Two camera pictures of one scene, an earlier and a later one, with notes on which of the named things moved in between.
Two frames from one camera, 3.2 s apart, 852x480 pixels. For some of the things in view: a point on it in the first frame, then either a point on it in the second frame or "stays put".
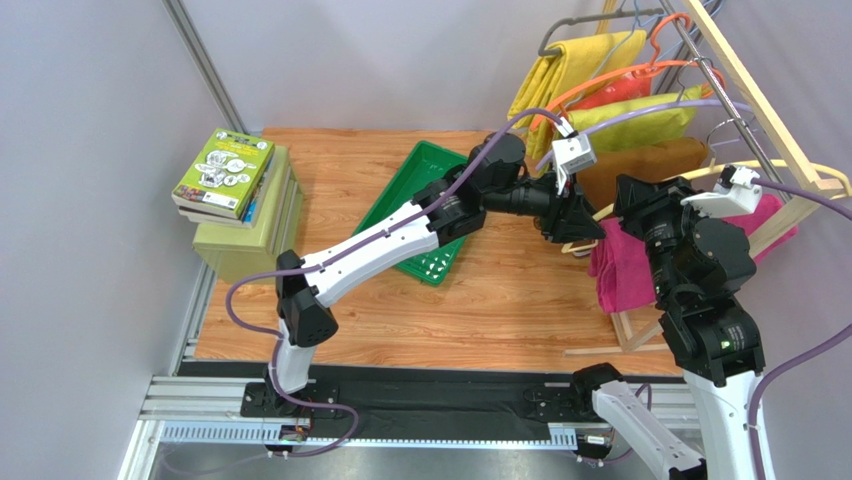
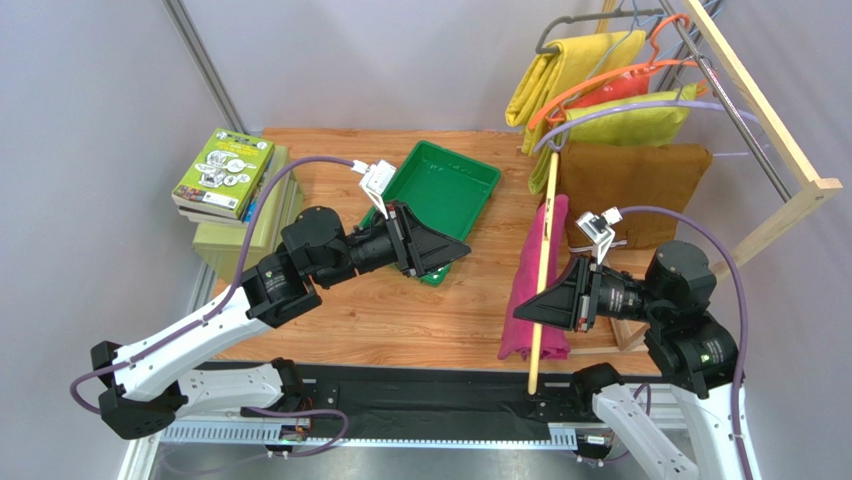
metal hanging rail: (731, 108) stays put
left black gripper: (571, 217) -> (416, 249)
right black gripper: (647, 205) -> (585, 297)
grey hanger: (642, 12) stays put
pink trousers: (619, 257) -> (519, 336)
